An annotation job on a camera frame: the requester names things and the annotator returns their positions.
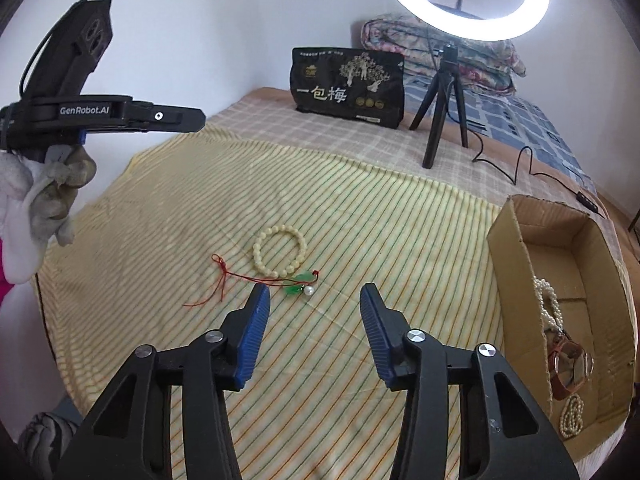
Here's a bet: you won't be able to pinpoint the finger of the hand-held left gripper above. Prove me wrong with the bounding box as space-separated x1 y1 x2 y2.
132 100 206 133

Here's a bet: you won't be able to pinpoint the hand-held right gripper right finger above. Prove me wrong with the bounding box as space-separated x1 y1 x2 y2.
360 282 581 480

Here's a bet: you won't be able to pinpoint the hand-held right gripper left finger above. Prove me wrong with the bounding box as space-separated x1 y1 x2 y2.
67 282 272 480

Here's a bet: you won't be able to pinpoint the jade pendant with red cord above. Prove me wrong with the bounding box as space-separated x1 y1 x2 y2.
182 254 321 308

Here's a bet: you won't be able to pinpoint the cream bead bracelet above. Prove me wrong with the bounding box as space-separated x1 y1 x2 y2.
252 225 308 278

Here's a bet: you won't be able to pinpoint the white pearl necklace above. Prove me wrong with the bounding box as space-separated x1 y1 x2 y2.
532 276 563 333
559 394 586 440

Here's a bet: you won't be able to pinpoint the cardboard box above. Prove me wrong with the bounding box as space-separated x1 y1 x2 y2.
486 195 637 461

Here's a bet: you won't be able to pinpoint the person's left hand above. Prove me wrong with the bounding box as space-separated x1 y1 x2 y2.
0 145 97 286

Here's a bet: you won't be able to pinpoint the yellow striped cloth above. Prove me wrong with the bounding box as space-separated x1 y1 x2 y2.
30 122 626 480

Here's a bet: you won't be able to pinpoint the black snack bag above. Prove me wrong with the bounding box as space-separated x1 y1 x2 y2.
290 47 405 130

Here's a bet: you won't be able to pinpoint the beige checked blanket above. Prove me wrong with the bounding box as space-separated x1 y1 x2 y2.
202 95 581 221

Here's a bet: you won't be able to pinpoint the black tripod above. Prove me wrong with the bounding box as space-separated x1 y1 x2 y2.
409 42 471 170

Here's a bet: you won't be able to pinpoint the person's grey patterned trousers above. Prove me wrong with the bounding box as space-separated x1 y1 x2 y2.
17 410 83 480

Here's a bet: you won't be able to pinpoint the blue patterned bed sheet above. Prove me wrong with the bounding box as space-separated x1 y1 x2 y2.
402 72 601 196

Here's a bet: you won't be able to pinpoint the folded floral quilt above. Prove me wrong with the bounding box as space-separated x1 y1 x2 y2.
361 16 528 96

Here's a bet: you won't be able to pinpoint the black cable with switch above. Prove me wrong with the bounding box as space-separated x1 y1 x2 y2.
425 25 608 218

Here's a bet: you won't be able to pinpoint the white ring light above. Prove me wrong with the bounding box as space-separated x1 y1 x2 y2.
375 0 551 41

